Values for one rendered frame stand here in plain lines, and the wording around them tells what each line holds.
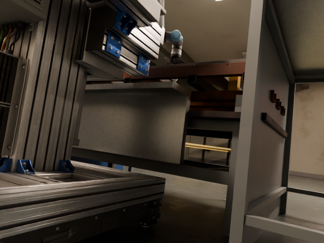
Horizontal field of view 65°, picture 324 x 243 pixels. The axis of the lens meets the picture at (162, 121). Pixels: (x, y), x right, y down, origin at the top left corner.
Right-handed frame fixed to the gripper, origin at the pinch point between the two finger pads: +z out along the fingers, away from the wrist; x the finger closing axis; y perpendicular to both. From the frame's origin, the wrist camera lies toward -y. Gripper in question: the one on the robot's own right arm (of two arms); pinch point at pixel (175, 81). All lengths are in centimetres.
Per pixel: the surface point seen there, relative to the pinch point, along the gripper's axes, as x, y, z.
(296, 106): -758, -19, -130
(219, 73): 42, -49, 9
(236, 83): 25, -53, 10
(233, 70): 42, -56, 8
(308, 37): 12, -86, -18
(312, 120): -762, -66, -88
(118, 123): 46, 9, 38
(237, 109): 37, -58, 26
